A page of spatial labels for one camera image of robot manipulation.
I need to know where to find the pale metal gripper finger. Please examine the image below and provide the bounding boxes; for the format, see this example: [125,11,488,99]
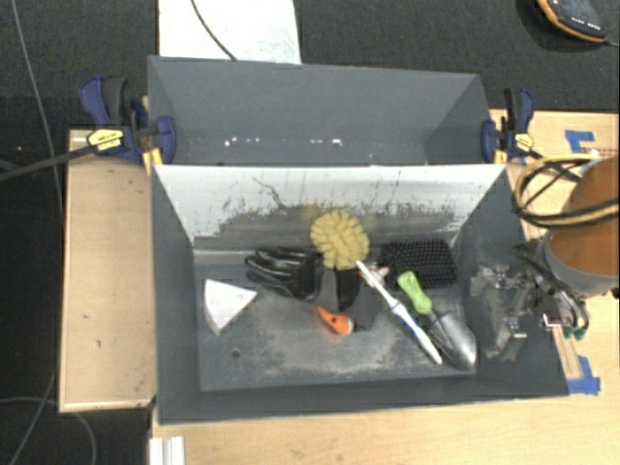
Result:
[469,264,512,301]
[482,317,529,361]

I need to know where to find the black spiky mat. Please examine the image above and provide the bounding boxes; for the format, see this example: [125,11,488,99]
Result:
[376,238,459,290]

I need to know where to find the white and blue toothbrush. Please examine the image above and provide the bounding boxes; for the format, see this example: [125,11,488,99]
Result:
[356,259,445,366]

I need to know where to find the yellow round bristle brush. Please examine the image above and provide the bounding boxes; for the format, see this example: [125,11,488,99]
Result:
[309,210,372,270]

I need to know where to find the grey metal bin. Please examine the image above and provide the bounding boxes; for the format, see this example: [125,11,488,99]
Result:
[146,54,571,425]

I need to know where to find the white wedge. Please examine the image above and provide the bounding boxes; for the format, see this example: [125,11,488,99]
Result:
[202,278,259,336]

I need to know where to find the pale wood board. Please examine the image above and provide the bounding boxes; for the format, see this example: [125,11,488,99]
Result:
[57,128,159,414]

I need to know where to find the green-handled metal trowel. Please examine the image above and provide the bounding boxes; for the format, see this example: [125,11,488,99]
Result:
[396,269,479,372]

